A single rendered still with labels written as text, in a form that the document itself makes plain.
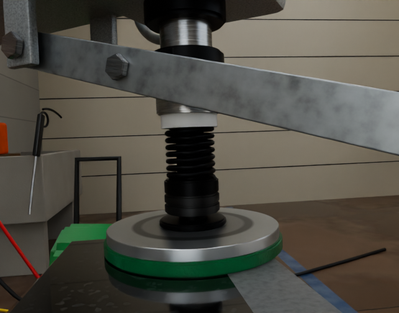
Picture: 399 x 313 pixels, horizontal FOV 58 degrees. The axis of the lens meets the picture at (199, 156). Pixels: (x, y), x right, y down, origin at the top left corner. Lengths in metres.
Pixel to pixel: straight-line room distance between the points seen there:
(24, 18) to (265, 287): 0.42
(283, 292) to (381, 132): 0.16
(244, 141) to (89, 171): 2.08
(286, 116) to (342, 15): 5.38
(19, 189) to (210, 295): 2.44
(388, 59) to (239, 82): 5.60
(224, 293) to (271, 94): 0.18
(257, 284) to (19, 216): 2.47
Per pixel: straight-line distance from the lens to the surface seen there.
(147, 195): 4.83
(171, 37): 0.44
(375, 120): 0.33
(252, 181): 5.00
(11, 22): 0.55
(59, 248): 1.60
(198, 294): 0.33
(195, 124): 0.42
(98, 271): 0.41
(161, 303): 0.32
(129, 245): 0.39
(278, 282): 0.36
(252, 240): 0.39
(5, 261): 3.00
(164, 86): 0.40
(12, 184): 2.73
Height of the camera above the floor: 0.94
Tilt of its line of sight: 3 degrees down
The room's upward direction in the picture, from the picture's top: 2 degrees counter-clockwise
